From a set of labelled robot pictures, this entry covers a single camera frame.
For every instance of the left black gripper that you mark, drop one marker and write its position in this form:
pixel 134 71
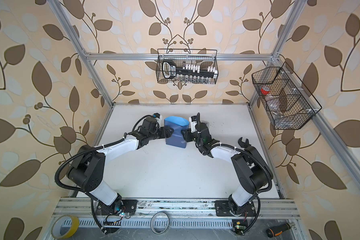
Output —
pixel 168 133

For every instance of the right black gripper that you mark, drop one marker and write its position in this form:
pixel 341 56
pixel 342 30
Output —
pixel 187 135

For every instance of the blue wrapping paper sheet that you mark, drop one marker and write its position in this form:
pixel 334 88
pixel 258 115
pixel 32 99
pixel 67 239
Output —
pixel 178 124

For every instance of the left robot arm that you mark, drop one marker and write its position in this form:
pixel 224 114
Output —
pixel 84 172

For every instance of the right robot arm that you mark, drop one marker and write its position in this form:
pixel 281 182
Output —
pixel 253 172

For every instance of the black adjustable wrench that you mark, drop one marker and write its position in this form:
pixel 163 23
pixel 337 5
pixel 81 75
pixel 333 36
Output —
pixel 244 144

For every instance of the black socket set holder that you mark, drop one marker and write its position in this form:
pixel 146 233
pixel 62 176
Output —
pixel 187 71

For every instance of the yellow tape roll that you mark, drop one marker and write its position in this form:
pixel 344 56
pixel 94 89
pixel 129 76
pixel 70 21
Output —
pixel 65 227

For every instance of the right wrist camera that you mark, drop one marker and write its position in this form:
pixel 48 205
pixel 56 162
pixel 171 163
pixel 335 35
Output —
pixel 194 123

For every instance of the back wire basket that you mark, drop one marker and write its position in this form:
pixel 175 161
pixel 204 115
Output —
pixel 203 57

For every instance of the wire basket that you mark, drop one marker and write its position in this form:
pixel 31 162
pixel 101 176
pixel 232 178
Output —
pixel 290 104
pixel 203 57

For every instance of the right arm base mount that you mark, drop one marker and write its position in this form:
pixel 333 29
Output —
pixel 227 208

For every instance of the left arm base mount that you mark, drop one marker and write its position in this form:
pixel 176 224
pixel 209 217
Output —
pixel 121 206

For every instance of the right wire basket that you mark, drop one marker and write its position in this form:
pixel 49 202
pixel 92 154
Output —
pixel 290 104

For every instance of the orange handled screwdriver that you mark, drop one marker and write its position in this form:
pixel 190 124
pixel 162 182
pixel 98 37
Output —
pixel 278 230

